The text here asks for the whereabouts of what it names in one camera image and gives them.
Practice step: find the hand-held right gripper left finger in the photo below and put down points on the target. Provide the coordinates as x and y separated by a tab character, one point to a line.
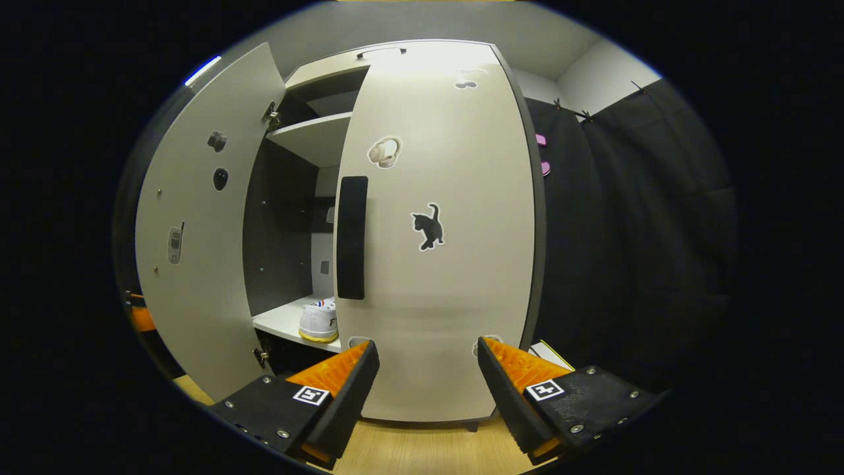
349	392

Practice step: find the yellow spine book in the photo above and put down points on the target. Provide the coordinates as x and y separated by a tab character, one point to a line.
547	353

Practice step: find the black backdrop cloth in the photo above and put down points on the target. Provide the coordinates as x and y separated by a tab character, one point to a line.
626	251

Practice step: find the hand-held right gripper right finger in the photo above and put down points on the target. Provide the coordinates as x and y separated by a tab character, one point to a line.
504	389

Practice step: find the white ceiling light strip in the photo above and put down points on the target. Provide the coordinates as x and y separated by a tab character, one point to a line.
202	71

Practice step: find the white shoe cabinet door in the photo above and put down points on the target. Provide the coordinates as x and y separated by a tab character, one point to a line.
461	297
198	264

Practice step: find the white shoe cabinet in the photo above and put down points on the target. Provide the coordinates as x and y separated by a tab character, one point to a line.
277	218

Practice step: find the white striped canvas shoe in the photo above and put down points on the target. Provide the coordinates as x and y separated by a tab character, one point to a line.
318	322

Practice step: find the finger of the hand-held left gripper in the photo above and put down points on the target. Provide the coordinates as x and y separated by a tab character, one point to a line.
142	319

